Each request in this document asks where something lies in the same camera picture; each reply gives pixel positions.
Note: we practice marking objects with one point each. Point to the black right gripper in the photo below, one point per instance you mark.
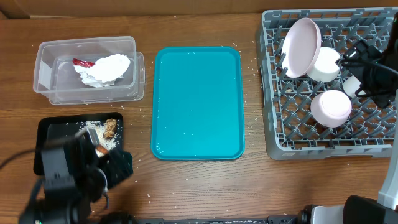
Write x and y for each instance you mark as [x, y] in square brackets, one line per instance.
[384, 99]

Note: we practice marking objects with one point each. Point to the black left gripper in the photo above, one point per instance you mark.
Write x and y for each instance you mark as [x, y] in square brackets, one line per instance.
[117, 164]

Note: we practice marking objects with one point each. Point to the white plastic cup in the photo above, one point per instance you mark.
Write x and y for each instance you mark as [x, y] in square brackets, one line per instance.
[351, 85]

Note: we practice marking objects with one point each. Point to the orange carrot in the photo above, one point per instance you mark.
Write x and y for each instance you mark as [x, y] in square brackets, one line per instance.
[101, 151]

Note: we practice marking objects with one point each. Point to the cream bowl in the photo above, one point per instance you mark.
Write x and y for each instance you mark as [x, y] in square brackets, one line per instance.
[325, 68]

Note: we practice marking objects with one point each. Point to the brown food scrap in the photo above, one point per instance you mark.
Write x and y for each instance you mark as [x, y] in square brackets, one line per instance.
[110, 128]

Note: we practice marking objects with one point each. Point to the large pink plate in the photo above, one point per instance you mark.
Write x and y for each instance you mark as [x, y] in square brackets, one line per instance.
[301, 47]

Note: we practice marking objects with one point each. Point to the white napkin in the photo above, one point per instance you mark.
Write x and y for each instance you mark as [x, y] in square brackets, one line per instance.
[105, 72]

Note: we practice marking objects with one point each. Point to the red snack wrapper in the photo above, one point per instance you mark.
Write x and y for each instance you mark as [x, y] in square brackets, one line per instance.
[83, 63]

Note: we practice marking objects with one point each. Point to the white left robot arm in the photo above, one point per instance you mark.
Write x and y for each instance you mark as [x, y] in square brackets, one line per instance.
[40, 210]

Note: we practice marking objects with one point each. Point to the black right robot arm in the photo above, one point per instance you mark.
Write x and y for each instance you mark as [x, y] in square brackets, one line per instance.
[360, 209]

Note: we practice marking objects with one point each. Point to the black tray bin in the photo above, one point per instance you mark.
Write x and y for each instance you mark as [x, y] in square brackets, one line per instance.
[62, 127]

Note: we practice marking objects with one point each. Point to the pile of white rice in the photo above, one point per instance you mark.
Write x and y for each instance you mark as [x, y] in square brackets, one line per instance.
[109, 143]

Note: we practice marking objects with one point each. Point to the clear plastic bin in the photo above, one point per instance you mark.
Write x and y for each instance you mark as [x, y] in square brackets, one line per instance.
[56, 78]

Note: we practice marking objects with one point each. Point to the grey plastic dish rack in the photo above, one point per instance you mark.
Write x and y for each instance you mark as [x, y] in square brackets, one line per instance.
[290, 129]

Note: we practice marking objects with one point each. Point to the teal plastic tray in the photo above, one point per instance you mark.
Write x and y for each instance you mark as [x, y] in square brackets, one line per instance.
[197, 111]

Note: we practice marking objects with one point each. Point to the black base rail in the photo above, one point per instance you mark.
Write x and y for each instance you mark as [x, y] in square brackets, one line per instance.
[273, 219]

